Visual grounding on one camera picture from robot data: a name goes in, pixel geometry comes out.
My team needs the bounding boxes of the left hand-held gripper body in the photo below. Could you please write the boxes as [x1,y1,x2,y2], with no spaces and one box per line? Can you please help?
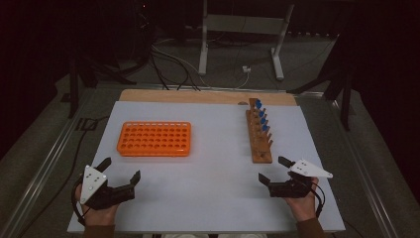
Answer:
[79,165,136,211]

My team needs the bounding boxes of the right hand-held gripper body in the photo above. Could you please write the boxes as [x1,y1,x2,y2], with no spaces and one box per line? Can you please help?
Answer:
[267,159,334,199]

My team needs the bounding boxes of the wooden tube rack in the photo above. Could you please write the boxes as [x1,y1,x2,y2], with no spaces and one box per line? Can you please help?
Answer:
[245,97,274,165]

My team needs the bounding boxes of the orange plastic tube rack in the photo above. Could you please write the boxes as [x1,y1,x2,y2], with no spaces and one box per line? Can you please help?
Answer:
[116,121,192,158]

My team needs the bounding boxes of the person's right hand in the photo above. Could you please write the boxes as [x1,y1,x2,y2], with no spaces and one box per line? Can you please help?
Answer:
[284,178,320,222]

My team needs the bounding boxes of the person's left hand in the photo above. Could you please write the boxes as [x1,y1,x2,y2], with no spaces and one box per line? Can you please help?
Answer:
[74,183,120,226]

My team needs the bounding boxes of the white table mat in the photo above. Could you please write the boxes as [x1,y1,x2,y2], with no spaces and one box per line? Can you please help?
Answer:
[67,100,346,234]

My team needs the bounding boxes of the black stand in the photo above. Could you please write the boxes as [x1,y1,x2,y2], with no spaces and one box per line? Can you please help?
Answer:
[67,54,138,119]
[286,62,354,132]

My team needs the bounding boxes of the grey metal stand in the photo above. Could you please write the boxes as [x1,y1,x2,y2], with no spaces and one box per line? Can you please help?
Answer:
[197,0,295,81]

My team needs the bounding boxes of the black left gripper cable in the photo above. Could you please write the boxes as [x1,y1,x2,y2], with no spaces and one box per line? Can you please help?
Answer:
[70,177,87,227]

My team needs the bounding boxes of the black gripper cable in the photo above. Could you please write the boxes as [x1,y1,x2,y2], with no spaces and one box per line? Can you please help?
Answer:
[70,177,87,227]
[310,182,327,219]

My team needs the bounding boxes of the thin black floor cable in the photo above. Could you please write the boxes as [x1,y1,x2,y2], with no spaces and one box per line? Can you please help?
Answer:
[16,115,111,238]

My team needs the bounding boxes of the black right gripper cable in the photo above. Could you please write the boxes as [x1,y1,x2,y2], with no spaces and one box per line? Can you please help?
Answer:
[310,182,327,219]

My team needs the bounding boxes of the aluminium floor rail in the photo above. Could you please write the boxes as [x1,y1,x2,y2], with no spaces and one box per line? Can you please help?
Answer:
[325,95,400,238]
[0,87,97,238]

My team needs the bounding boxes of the black square floor frame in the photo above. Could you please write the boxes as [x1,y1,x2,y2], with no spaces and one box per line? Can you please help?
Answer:
[75,117,99,132]

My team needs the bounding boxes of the white floor cable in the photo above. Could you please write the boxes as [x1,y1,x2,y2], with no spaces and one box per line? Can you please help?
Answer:
[152,44,251,90]

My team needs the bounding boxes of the black floor cable bundle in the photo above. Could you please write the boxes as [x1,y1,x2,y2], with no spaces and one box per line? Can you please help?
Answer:
[149,49,201,92]

